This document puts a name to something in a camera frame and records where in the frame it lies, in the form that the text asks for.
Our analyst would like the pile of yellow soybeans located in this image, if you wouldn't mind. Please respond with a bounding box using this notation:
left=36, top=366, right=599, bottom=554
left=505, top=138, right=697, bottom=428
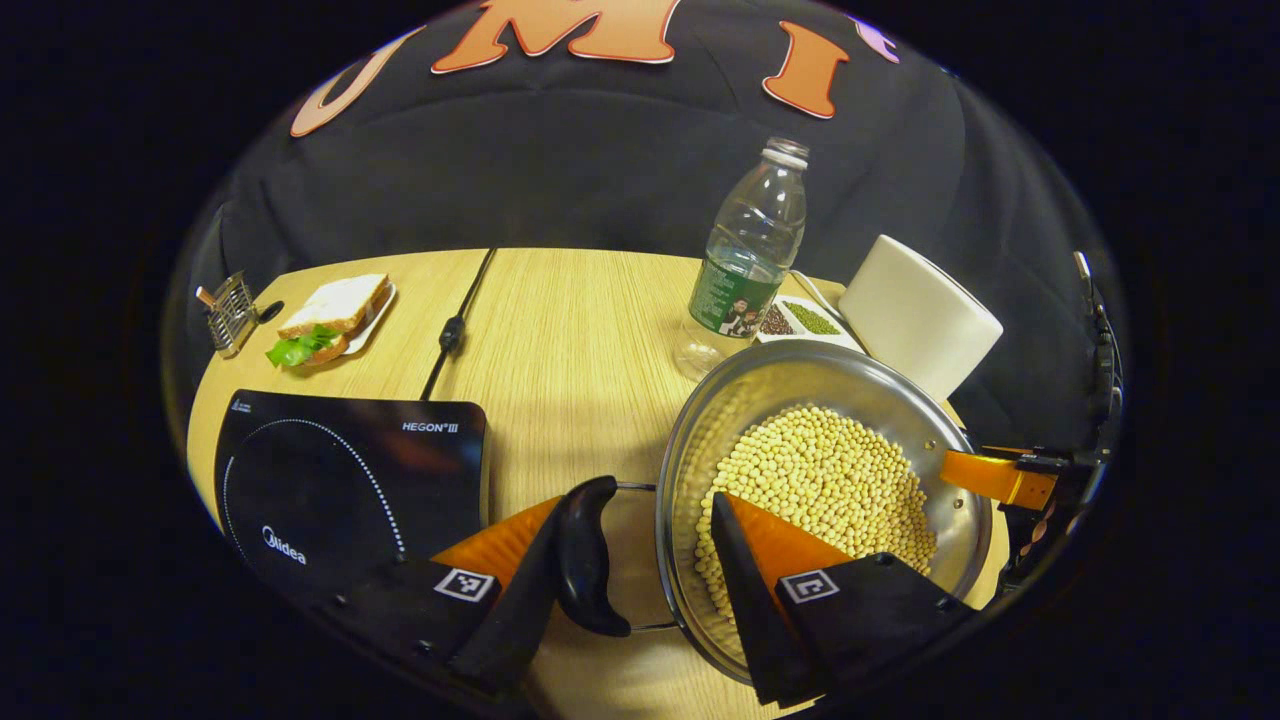
left=693, top=403, right=939, bottom=621

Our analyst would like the black power cable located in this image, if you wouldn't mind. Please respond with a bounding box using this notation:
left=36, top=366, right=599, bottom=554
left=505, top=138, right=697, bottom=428
left=420, top=248, right=498, bottom=401

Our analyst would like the white toaster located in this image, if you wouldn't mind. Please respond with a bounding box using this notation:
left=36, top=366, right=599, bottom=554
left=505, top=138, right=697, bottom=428
left=838, top=234, right=1004, bottom=403

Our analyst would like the clear plastic water bottle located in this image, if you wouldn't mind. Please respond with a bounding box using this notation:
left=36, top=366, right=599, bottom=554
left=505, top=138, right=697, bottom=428
left=675, top=137, right=811, bottom=383

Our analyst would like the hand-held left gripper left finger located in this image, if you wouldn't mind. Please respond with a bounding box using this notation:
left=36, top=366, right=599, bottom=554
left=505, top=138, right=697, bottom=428
left=330, top=495, right=576, bottom=701

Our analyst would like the white sandwich plate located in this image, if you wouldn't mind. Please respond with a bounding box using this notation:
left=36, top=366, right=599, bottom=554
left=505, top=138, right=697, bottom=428
left=300, top=283, right=398, bottom=361

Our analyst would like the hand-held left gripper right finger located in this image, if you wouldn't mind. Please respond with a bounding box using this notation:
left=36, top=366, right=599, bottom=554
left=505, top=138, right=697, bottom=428
left=708, top=490, right=976, bottom=706

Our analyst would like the black induction cooktop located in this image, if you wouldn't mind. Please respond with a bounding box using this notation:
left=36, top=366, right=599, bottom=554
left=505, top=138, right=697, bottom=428
left=213, top=388, right=491, bottom=601

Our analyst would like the white divided bean dish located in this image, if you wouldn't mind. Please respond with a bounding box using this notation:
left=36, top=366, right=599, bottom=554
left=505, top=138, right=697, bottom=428
left=755, top=295, right=866, bottom=353

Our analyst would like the wire mesh holder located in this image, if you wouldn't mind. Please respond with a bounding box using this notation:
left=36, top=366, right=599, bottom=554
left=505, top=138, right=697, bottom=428
left=196, top=270, right=263, bottom=359

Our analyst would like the steel pot with black handle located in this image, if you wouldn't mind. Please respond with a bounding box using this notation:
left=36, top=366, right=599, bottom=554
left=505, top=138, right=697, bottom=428
left=555, top=338, right=996, bottom=691

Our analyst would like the sandwich with lettuce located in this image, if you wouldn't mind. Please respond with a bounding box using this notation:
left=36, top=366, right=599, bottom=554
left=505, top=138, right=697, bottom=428
left=265, top=273, right=393, bottom=369

